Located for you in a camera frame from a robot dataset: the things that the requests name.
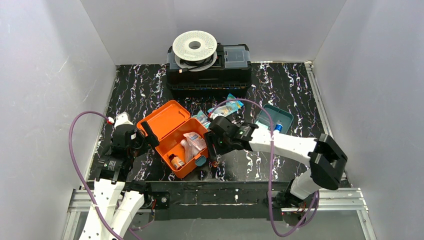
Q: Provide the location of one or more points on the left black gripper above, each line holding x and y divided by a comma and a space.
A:
145, 137

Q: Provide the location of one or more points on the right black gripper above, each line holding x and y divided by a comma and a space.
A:
211, 145

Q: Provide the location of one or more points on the orange medicine box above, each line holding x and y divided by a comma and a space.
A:
169, 123

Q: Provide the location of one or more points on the blue cotton swab packet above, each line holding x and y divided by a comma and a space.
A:
229, 108

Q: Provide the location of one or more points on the white blue medicine sachet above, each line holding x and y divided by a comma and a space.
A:
195, 140

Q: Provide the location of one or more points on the small teal packet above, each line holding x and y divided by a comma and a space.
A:
202, 118

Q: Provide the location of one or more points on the brown medicine bottle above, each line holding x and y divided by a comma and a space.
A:
176, 161

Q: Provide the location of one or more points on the teal bandage packet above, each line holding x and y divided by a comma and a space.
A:
262, 125

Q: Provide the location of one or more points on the small blue capped bottle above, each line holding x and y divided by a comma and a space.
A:
278, 128

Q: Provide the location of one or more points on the teal divided tray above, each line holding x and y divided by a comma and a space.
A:
272, 115

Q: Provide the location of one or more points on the clear bag with teal packet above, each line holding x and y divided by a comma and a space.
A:
189, 151

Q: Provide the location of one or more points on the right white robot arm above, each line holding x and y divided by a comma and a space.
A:
324, 158

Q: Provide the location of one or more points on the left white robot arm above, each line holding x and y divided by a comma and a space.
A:
114, 202

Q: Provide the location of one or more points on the black plastic toolbox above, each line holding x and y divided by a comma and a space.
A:
227, 71

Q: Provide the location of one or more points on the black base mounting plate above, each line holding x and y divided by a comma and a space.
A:
177, 200

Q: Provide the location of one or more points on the white filament spool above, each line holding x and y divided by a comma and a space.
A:
195, 51

